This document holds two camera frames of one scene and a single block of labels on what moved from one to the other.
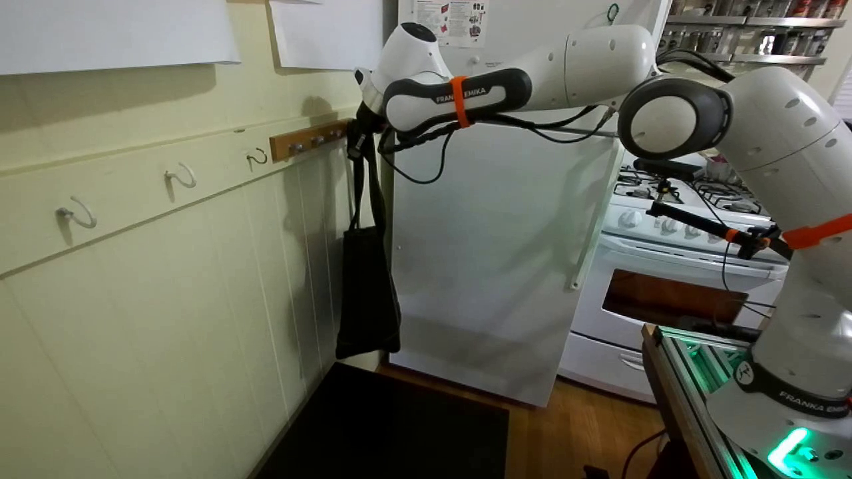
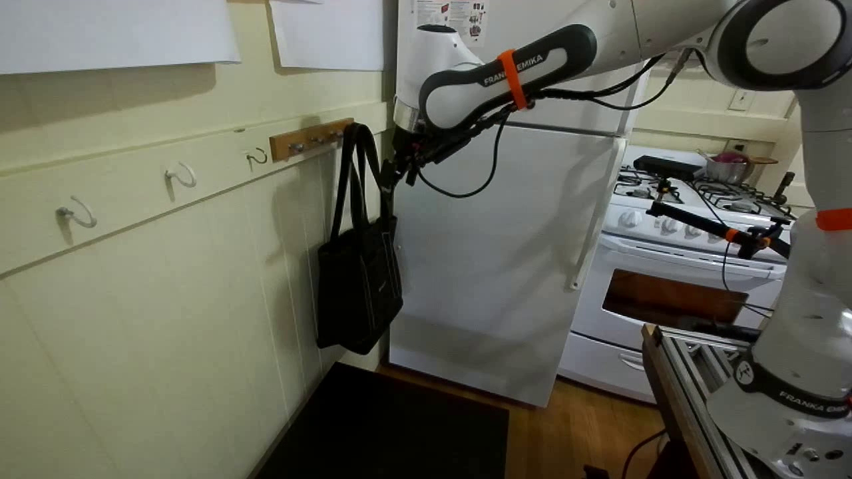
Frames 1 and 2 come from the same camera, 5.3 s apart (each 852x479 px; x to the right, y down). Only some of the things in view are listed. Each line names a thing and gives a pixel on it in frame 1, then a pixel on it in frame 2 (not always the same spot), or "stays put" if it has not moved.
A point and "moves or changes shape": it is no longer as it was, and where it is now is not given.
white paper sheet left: x=113 y=36 stays put
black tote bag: x=367 y=293 moves or changes shape
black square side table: x=374 y=420 stays put
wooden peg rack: x=285 y=145 stays put
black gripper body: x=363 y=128 → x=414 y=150
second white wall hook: x=169 y=181 stays put
